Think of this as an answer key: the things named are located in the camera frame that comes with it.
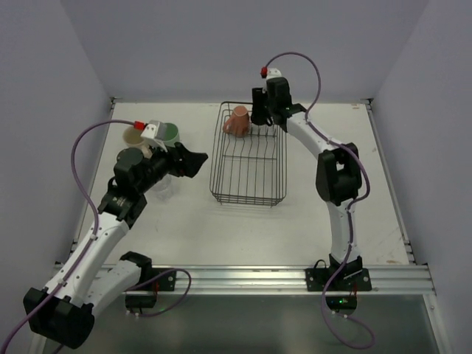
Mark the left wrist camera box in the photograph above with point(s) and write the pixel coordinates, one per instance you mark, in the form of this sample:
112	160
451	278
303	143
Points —
154	133

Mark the black mug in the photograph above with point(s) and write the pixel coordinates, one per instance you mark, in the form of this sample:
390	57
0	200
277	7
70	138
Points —
268	121

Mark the aluminium rail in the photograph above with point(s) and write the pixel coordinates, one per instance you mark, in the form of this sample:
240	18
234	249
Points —
238	280

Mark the black wire dish rack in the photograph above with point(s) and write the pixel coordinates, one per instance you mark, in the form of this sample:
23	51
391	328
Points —
252	169

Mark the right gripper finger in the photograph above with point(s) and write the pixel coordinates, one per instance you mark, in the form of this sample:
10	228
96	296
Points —
267	107
258	112

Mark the black controller box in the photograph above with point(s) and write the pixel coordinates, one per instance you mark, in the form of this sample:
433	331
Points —
139	302
344	304

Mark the left black controller box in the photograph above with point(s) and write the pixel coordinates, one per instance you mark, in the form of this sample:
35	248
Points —
139	302

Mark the cream floral mug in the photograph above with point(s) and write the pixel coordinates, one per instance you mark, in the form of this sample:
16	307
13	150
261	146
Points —
132	138

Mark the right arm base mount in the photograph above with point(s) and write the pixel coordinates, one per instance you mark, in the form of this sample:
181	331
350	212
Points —
352	277

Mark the small clear glass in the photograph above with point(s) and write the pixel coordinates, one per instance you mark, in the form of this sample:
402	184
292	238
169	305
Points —
163	190

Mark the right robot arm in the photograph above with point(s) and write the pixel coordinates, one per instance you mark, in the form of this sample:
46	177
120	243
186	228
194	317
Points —
338	175

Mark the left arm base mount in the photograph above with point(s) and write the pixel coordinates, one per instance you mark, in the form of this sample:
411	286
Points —
165	283

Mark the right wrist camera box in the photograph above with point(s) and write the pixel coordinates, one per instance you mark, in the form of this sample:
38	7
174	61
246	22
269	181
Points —
268	73

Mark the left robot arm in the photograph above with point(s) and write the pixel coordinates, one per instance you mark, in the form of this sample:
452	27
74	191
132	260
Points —
66	308

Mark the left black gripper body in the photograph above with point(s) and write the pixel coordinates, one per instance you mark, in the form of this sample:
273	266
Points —
178	159

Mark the pink mug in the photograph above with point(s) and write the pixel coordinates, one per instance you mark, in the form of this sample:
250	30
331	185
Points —
239	122

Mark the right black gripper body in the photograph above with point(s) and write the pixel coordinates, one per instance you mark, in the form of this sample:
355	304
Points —
259	102

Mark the right black controller box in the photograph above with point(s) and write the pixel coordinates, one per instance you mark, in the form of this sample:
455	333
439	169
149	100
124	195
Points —
344	304

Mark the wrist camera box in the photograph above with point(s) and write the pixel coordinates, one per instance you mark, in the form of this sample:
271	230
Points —
154	133
268	73

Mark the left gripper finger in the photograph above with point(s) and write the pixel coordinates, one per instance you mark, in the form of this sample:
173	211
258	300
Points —
181	152
192	163

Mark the green plastic cup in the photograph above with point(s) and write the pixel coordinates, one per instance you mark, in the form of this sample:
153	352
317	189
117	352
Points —
171	135

